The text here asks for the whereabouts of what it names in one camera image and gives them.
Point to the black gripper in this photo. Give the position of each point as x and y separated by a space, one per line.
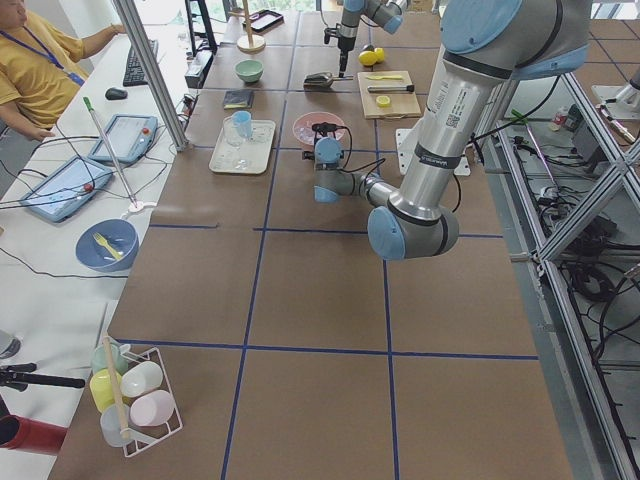
324 131
343 43

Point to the steel ice scoop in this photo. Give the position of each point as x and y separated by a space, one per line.
320 80

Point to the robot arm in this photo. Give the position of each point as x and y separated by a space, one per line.
483 44
385 14

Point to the clear plastic ice cubes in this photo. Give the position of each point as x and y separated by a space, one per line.
304 134

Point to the light blue cup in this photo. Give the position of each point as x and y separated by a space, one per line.
242 121

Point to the wooden cup stand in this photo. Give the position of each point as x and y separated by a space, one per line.
250 42

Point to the pink bowl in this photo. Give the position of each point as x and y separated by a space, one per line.
318 116

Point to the yellow lemon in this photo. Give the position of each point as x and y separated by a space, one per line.
368 58
379 54

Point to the yellow plastic knife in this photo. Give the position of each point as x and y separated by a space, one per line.
384 77

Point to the lemon half slice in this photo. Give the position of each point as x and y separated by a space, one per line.
383 101

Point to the wooden cutting board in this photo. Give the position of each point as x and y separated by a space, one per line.
402 105

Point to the steel rolling rod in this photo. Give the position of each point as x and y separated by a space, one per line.
391 89

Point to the cream bear tray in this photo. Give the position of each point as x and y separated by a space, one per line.
251 158

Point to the green bowl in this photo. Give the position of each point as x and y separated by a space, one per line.
249 71

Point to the blue teach pendant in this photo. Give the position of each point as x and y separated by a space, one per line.
67 189
131 136

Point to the black keyboard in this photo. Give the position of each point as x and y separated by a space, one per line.
134 74

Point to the black computer mouse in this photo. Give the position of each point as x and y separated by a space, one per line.
113 94

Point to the blue bowl with fork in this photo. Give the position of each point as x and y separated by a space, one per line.
108 246

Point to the person in yellow shirt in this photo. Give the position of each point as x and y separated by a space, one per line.
40 71

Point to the aluminium frame post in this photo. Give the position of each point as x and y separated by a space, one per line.
133 25

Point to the white wire cup rack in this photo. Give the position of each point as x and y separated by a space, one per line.
133 395

